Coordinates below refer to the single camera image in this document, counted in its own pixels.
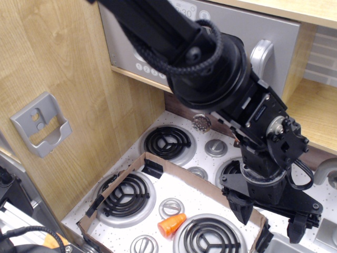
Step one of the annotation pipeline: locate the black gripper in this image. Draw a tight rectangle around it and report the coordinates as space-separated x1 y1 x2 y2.
221 173 323 244

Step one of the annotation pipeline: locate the grey toy microwave door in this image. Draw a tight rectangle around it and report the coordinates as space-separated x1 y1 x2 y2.
99 1 300 96

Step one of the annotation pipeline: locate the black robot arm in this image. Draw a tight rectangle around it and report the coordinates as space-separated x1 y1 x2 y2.
102 1 323 244

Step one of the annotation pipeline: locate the front right black burner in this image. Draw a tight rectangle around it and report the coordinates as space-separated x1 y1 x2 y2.
173 213 248 253

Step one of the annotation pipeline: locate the black burner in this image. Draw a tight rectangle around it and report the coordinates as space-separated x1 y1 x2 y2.
173 213 248 253
214 157 243 189
139 125 197 167
97 172 156 228

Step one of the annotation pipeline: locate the grey toy sink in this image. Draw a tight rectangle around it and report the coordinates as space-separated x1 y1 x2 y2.
265 218 336 253

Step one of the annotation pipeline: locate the back right black burner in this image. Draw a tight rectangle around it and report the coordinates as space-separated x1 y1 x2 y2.
214 157 243 189

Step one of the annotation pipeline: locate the grey toy faucet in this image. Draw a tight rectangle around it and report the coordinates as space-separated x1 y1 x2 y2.
314 158 336 189

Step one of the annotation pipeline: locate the hanging orange toy spatula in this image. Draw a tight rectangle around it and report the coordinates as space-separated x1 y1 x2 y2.
233 137 240 148

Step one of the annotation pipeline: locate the grey middle stove knob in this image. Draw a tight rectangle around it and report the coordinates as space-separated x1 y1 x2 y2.
188 167 208 181

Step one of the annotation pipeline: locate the grey stove knob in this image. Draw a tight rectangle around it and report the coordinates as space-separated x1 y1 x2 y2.
158 198 185 219
188 167 208 181
130 235 159 253
204 139 228 158

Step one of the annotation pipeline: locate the grey back stove knob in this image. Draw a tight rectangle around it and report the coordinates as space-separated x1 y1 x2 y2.
204 139 228 158

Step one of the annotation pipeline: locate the grey centre front stove knob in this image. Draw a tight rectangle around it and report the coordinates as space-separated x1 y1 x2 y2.
158 198 185 219

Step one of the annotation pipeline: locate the orange toy carrot piece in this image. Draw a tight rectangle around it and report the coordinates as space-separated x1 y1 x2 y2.
157 213 186 238

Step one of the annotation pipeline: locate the hanging silver strainer spoon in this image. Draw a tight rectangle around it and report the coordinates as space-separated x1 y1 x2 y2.
192 114 212 133

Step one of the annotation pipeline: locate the back left black burner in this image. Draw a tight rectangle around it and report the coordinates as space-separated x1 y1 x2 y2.
139 125 197 167

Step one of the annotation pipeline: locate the front left black burner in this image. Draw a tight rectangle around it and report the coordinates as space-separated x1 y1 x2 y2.
97 172 156 228

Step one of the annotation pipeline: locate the black equipment at left edge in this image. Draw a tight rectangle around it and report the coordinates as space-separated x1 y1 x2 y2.
1 167 34 217

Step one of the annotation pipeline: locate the brown cardboard frame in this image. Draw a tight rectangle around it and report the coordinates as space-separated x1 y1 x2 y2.
78 153 273 252

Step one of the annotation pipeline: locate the black braided cable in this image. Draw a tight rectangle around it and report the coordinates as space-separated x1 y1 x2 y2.
0 226 66 253

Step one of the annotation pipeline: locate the grey wall phone holder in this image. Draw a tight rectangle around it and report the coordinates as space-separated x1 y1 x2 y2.
10 92 72 158

